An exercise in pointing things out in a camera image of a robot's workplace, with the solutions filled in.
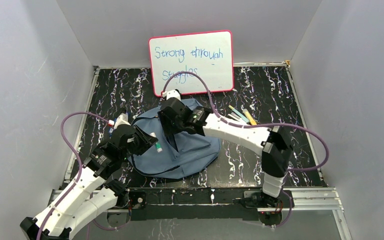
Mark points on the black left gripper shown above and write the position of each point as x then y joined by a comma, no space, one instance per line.
146,141

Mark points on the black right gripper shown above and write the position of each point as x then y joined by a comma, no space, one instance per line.
164,120

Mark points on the green white glue stick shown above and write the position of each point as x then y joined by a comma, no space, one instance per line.
156,144

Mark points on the blue student backpack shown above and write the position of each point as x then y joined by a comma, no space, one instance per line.
182,155

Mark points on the yellow highlighter pen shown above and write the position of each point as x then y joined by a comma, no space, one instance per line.
249,117

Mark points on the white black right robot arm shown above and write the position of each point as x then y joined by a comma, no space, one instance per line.
270,143

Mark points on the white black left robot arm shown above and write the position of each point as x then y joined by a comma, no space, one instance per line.
90,193

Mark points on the pink framed whiteboard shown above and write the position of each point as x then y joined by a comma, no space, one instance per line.
192,63

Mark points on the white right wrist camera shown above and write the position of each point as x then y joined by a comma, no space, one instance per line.
171,94

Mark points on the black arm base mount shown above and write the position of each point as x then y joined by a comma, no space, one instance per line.
240,203

